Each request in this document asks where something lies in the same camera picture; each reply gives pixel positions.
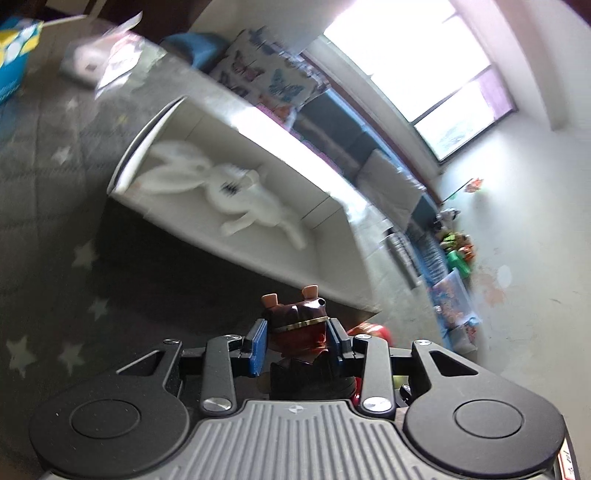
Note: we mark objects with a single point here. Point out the pile of plush toys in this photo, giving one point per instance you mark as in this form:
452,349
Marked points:
458,246

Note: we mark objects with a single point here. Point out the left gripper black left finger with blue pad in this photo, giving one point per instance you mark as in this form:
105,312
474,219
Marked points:
130,420

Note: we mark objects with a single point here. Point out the white plush rabbit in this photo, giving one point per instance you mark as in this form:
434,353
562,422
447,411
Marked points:
230,189

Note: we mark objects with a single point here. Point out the brown bear figure toy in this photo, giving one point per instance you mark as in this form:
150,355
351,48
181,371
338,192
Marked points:
298,332

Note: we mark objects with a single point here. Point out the clear plastic toy bin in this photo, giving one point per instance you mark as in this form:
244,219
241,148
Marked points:
453,303

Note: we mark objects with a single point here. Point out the red octopus toy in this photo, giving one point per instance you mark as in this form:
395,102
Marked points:
375,330

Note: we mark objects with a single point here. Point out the grey remote control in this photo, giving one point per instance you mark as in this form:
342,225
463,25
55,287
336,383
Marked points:
403,258

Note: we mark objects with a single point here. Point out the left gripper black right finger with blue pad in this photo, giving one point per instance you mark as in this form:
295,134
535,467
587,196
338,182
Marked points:
461,418

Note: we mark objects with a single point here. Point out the blue yellow dotted box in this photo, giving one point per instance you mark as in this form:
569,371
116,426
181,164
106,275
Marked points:
19,37

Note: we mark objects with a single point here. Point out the grey quilted star tablecloth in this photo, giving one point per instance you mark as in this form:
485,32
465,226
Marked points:
81,287

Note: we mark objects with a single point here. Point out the grey cushion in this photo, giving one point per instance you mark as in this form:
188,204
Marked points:
394,191

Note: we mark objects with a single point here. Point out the white tissue pack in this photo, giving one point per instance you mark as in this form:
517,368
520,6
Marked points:
101,63

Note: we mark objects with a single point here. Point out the butterfly print pillow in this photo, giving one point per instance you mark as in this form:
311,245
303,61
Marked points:
266,75

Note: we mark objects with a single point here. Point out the blue sofa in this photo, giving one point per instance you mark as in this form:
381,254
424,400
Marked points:
327,125

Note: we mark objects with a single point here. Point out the grey cardboard tray box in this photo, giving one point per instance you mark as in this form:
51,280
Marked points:
328,207

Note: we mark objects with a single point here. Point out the window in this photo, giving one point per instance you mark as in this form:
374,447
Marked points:
429,64

